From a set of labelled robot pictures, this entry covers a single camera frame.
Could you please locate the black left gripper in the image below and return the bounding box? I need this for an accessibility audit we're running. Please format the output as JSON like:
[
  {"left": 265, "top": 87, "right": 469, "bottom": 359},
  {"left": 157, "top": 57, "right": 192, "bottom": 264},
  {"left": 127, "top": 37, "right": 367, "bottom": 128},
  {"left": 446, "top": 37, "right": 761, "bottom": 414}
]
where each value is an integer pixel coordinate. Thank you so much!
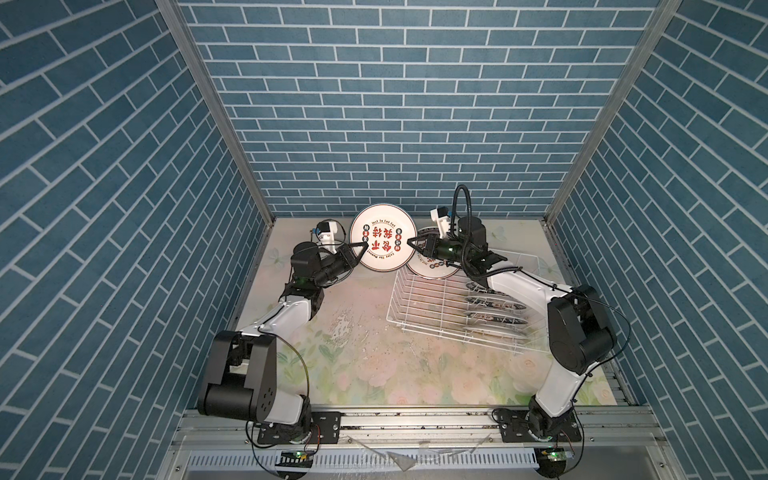
[{"left": 310, "top": 242, "right": 366, "bottom": 290}]

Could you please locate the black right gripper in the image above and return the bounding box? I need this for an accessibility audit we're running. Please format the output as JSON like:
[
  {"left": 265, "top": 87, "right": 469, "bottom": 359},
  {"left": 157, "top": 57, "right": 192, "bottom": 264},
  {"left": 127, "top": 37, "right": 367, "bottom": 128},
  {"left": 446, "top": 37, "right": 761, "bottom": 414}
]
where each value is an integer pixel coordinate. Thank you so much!
[{"left": 407, "top": 233, "right": 471, "bottom": 267}]

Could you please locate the white wire dish rack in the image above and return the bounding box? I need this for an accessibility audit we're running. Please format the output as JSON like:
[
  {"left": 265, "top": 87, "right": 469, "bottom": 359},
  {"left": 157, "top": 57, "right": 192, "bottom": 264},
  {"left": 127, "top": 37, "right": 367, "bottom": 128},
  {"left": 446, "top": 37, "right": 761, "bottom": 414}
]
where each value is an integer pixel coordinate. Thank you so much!
[{"left": 387, "top": 266, "right": 548, "bottom": 353}]

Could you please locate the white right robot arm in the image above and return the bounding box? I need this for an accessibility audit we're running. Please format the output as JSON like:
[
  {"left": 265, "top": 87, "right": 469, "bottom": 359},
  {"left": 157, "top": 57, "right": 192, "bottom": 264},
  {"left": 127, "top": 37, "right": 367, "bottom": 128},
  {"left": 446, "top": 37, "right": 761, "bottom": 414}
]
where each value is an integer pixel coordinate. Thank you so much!
[{"left": 407, "top": 233, "right": 616, "bottom": 441}]

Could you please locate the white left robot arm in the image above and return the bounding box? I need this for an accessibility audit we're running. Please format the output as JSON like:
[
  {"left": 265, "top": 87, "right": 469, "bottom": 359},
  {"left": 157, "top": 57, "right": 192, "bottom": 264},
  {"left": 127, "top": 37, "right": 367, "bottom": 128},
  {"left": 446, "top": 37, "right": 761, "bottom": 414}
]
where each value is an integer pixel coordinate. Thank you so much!
[{"left": 196, "top": 241, "right": 368, "bottom": 443}]

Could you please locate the small plate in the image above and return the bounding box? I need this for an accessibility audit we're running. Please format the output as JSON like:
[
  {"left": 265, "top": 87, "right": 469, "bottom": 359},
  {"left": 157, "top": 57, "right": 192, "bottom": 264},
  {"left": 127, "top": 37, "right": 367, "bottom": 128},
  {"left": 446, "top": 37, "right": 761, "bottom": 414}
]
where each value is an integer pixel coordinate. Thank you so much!
[
  {"left": 465, "top": 325, "right": 528, "bottom": 341},
  {"left": 467, "top": 296, "right": 527, "bottom": 311},
  {"left": 466, "top": 311, "right": 528, "bottom": 326},
  {"left": 466, "top": 282, "right": 514, "bottom": 298}
]

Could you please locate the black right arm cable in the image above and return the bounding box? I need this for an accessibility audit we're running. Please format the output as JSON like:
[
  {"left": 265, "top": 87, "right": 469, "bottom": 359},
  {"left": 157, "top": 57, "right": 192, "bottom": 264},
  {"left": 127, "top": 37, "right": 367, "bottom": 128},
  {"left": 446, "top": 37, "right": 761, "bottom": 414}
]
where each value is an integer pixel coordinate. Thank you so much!
[{"left": 449, "top": 184, "right": 541, "bottom": 283}]

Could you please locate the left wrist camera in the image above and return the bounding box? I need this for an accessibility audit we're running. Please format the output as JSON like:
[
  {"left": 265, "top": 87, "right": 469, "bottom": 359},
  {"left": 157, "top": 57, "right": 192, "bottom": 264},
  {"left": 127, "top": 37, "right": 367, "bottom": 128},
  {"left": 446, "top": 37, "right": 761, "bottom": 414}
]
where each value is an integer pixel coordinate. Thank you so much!
[{"left": 313, "top": 219, "right": 340, "bottom": 246}]

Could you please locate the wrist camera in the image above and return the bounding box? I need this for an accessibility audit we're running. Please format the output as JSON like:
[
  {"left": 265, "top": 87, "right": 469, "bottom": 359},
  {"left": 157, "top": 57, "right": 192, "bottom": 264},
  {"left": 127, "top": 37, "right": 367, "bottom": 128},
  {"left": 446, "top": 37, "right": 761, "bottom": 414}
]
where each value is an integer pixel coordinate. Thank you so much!
[
  {"left": 313, "top": 219, "right": 340, "bottom": 246},
  {"left": 430, "top": 207, "right": 452, "bottom": 239}
]

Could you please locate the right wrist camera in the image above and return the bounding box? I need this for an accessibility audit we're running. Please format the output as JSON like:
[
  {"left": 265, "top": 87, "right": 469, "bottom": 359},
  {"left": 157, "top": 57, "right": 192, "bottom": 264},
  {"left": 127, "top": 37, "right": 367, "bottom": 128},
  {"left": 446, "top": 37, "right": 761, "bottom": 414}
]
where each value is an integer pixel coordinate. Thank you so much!
[{"left": 430, "top": 207, "right": 452, "bottom": 239}]

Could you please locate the aluminium right corner post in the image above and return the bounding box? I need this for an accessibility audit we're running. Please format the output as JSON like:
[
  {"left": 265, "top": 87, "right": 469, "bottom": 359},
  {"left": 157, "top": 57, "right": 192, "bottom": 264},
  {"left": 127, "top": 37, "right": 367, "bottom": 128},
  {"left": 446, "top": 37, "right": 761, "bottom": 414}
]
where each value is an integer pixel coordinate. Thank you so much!
[{"left": 542, "top": 0, "right": 682, "bottom": 228}]

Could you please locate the aluminium corner post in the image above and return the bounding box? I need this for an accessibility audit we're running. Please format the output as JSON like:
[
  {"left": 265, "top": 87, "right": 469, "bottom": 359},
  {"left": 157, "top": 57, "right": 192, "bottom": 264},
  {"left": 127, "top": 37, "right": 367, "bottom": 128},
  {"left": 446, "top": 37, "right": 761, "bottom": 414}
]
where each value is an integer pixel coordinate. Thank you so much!
[
  {"left": 156, "top": 0, "right": 275, "bottom": 228},
  {"left": 542, "top": 0, "right": 682, "bottom": 228}
]

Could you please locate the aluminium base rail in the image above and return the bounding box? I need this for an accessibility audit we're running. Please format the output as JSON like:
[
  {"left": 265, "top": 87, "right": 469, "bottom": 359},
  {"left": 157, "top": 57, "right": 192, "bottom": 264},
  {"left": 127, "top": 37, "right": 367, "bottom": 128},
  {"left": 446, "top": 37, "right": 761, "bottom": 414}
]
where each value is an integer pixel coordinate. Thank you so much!
[{"left": 171, "top": 405, "right": 664, "bottom": 450}]

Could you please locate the aluminium left corner post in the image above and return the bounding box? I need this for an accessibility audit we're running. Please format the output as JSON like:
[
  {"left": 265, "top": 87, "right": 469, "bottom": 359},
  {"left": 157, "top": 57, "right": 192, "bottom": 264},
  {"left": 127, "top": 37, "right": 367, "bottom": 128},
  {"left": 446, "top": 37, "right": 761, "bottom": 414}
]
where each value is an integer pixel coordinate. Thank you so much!
[{"left": 156, "top": 0, "right": 275, "bottom": 228}]

